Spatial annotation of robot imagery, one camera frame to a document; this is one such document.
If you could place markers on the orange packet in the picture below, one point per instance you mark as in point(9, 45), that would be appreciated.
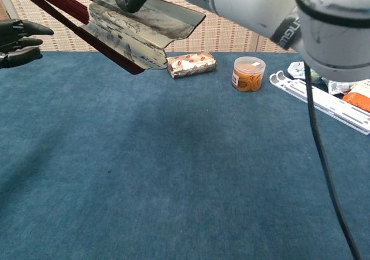
point(358, 101)

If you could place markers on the blue table cloth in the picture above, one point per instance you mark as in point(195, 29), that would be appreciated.
point(144, 170)

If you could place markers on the gold foil package red logos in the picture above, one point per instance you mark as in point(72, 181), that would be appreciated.
point(190, 65)

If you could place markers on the crumpled white printed bag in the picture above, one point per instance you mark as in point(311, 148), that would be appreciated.
point(295, 68)

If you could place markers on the paper folding fan red ribs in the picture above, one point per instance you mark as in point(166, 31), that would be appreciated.
point(130, 29)

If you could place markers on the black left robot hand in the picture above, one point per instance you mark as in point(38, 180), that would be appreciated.
point(20, 55)

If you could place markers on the clear jar of rubber bands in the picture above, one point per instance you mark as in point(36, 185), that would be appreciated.
point(248, 78)

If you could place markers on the white plastic slotted rack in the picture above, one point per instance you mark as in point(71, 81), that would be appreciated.
point(292, 88)

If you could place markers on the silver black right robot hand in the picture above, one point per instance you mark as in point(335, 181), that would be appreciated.
point(231, 0)

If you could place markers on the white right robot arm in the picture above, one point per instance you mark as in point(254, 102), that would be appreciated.
point(332, 26)

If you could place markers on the cream packet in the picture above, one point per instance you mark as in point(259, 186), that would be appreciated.
point(363, 86)

